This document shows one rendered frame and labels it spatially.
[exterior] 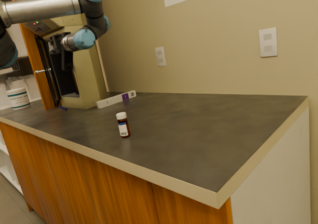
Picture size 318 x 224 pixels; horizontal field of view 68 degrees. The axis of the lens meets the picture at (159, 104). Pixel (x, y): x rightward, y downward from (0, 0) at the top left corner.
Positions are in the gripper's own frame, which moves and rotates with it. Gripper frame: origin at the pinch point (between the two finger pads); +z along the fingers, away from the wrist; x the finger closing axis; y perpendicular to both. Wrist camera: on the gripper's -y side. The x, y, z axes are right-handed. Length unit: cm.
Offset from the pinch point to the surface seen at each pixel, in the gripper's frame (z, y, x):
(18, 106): 79, -31, 2
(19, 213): 111, -128, 22
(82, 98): 5.3, -27.4, -11.6
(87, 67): 4.1, -10.7, -19.2
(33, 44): 41.3, 8.6, -7.7
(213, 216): -96, -43, 17
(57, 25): 5.3, 13.7, -8.9
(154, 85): -13, -31, -54
